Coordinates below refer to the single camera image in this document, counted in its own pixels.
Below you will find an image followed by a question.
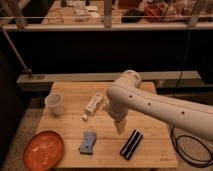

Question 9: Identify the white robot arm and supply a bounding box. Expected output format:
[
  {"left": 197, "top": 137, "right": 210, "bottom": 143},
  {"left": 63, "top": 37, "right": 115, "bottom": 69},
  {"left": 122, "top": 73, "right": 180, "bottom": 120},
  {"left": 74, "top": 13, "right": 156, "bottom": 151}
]
[{"left": 106, "top": 70, "right": 213, "bottom": 142}]

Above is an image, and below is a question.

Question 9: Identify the black white striped block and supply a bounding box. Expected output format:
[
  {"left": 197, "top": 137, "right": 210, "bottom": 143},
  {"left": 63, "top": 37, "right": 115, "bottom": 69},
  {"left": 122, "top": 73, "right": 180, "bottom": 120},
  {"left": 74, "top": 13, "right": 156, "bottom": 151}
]
[{"left": 120, "top": 130, "right": 143, "bottom": 160}]

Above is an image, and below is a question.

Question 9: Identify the white tube with cap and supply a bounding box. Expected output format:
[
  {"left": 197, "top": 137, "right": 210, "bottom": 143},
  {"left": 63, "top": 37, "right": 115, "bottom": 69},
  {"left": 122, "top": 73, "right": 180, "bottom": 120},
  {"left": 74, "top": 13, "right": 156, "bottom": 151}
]
[{"left": 82, "top": 92, "right": 104, "bottom": 121}]

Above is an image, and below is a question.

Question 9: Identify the translucent plastic cup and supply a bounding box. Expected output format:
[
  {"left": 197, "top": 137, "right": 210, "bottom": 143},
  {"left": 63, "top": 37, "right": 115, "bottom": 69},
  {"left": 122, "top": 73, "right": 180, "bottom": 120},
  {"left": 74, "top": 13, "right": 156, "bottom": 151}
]
[{"left": 45, "top": 93, "right": 63, "bottom": 116}]

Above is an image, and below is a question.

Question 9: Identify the orange plate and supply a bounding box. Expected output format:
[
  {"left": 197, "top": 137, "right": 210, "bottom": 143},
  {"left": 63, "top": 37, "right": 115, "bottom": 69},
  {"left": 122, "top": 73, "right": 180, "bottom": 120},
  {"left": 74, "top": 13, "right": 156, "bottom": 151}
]
[{"left": 23, "top": 131, "right": 64, "bottom": 171}]

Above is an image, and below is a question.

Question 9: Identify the grey horizontal beam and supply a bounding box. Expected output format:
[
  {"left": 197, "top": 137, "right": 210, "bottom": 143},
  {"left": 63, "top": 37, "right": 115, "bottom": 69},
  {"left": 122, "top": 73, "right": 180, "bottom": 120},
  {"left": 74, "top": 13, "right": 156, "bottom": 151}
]
[{"left": 16, "top": 71, "right": 203, "bottom": 92}]

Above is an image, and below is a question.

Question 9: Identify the metal diagonal strut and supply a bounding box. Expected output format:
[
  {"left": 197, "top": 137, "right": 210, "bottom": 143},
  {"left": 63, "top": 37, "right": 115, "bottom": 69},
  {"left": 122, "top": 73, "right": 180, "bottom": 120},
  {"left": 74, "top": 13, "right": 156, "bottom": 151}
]
[{"left": 1, "top": 26, "right": 32, "bottom": 77}]

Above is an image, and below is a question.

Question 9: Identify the black cable on floor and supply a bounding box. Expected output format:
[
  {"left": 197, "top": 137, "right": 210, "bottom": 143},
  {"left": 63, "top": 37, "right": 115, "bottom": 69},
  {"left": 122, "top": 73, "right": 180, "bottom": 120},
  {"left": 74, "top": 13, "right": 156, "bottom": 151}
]
[{"left": 169, "top": 124, "right": 213, "bottom": 169}]

